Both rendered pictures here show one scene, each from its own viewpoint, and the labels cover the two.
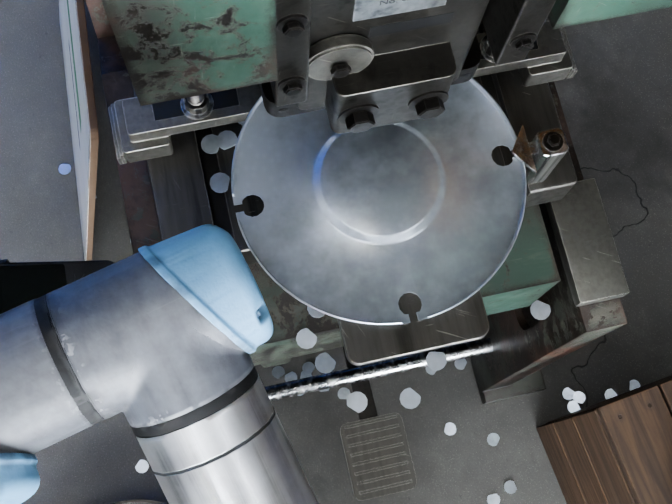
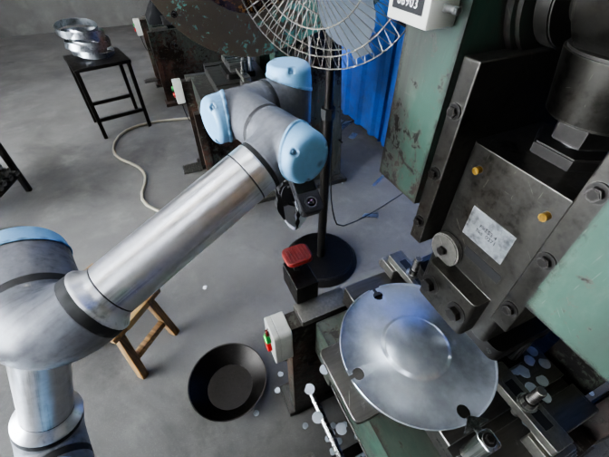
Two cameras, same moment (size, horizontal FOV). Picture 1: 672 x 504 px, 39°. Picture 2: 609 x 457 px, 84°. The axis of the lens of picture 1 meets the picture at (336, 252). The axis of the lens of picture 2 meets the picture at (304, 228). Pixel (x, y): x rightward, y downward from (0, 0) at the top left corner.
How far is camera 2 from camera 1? 44 cm
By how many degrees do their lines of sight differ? 48
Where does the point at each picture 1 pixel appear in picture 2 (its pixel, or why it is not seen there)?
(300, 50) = (430, 199)
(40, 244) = not seen: hidden behind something
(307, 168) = (405, 313)
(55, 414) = (242, 116)
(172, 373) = (262, 132)
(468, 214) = (419, 396)
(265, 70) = (413, 190)
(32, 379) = (252, 104)
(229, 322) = (285, 140)
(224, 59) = (406, 166)
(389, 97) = (444, 286)
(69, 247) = not seen: hidden behind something
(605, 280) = not seen: outside the picture
